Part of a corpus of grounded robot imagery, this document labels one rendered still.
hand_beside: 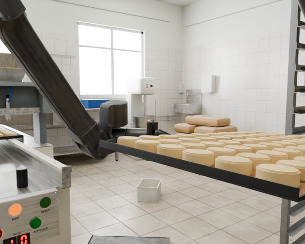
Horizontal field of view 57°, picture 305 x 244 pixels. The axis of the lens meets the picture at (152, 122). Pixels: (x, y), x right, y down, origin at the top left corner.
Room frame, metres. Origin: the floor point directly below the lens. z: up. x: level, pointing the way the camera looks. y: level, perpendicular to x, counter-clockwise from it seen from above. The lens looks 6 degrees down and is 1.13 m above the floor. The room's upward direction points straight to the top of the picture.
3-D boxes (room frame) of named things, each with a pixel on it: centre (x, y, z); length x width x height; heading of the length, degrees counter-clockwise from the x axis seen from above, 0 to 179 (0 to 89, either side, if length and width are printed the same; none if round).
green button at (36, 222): (0.76, 0.33, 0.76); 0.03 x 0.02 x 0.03; 129
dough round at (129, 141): (0.57, 0.05, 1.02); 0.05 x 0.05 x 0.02
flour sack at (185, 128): (5.17, -0.78, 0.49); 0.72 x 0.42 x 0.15; 126
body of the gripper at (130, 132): (0.74, 0.03, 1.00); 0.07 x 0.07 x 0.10; 86
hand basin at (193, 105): (5.86, -0.79, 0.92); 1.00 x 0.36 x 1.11; 36
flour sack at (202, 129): (4.72, -1.07, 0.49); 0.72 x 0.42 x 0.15; 131
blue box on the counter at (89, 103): (4.71, 0.95, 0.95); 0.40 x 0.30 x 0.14; 129
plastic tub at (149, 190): (2.95, 0.03, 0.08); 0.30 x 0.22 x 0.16; 171
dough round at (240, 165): (0.39, -0.11, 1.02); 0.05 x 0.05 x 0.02
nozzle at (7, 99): (1.43, 0.73, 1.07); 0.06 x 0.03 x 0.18; 39
